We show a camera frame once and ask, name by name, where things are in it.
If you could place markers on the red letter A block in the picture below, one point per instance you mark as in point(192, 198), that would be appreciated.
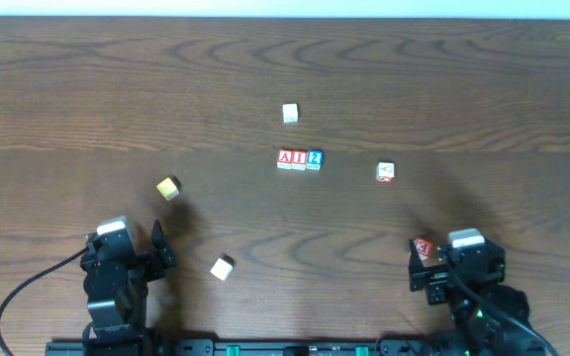
point(284, 159)

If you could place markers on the red letter E block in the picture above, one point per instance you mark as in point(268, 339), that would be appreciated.
point(424, 247)

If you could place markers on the red letter I block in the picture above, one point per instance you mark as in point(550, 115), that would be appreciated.
point(299, 159)

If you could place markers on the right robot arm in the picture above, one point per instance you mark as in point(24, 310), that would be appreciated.
point(495, 316)

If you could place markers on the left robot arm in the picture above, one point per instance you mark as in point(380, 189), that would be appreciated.
point(116, 288)

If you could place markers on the plain cream wooden block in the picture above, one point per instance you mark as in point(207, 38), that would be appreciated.
point(223, 268)

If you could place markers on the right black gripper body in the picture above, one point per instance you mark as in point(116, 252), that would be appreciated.
point(427, 276)

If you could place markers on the blue number 2 block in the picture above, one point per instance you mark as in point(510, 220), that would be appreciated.
point(314, 160)

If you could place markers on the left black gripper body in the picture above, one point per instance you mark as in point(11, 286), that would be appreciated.
point(151, 259)

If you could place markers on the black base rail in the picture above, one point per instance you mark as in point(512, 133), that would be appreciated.
point(208, 347)

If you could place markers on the white block with red side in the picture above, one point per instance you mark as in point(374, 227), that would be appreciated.
point(385, 172)

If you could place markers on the white block top centre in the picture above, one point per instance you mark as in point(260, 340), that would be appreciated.
point(290, 113)

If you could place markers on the yellow wooden block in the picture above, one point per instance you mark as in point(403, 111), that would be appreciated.
point(169, 188)

